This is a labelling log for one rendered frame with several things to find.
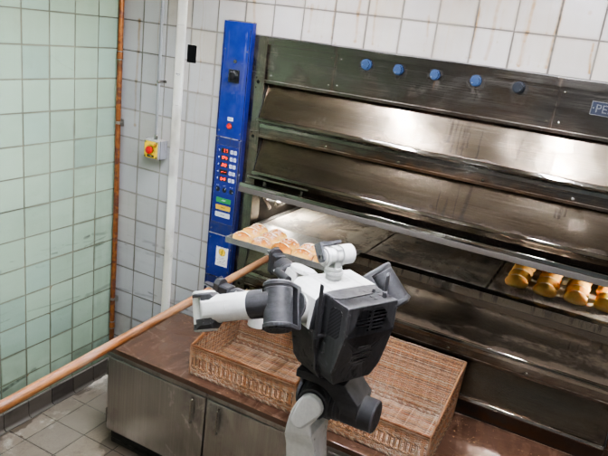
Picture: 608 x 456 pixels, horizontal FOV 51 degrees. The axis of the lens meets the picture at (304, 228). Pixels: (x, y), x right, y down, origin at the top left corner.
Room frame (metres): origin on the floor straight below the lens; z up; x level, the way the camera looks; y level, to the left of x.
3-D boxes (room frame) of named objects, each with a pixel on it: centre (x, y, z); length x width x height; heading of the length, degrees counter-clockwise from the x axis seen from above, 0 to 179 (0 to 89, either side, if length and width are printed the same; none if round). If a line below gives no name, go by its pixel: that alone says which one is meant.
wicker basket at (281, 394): (2.67, 0.10, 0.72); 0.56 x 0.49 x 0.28; 66
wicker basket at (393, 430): (2.41, -0.44, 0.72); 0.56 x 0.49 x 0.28; 65
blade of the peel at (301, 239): (2.81, 0.03, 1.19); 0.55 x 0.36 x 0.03; 66
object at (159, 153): (3.27, 0.83, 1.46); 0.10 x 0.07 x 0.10; 64
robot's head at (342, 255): (1.92, -0.12, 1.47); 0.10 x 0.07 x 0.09; 126
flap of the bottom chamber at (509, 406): (2.66, -0.54, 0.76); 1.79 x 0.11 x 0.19; 64
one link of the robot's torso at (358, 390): (1.87, -0.19, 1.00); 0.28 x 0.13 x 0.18; 65
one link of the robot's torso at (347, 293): (1.87, -0.15, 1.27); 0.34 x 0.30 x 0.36; 126
